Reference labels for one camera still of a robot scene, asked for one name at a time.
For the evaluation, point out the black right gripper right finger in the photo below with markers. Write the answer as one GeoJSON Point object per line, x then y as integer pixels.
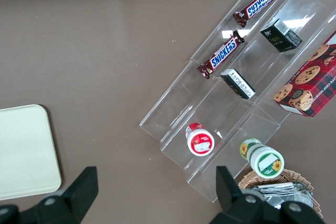
{"type": "Point", "coordinates": [231, 203]}

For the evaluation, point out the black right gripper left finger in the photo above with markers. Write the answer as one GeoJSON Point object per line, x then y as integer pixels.
{"type": "Point", "coordinates": [78, 195]}

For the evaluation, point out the light wicker basket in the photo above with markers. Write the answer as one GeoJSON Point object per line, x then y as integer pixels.
{"type": "Point", "coordinates": [252, 179]}

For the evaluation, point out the beige plastic tray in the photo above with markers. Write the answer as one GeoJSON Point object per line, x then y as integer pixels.
{"type": "Point", "coordinates": [23, 150]}

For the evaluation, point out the silver foil package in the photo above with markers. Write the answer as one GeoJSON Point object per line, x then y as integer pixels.
{"type": "Point", "coordinates": [283, 195]}

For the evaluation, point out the green-labelled white jar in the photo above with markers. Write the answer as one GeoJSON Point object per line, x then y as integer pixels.
{"type": "Point", "coordinates": [265, 161]}

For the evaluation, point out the red-labelled white jar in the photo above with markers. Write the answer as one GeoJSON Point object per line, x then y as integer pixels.
{"type": "Point", "coordinates": [200, 141]}

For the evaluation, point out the clear acrylic stepped display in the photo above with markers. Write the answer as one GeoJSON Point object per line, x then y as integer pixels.
{"type": "Point", "coordinates": [199, 108]}

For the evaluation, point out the small black carton box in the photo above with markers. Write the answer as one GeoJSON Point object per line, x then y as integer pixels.
{"type": "Point", "coordinates": [237, 83]}
{"type": "Point", "coordinates": [278, 37]}

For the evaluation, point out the red tartan cookie box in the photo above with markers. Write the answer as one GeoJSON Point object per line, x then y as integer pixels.
{"type": "Point", "coordinates": [309, 82]}

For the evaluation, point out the Snickers chocolate bar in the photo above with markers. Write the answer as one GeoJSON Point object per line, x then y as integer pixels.
{"type": "Point", "coordinates": [223, 53]}
{"type": "Point", "coordinates": [260, 3]}

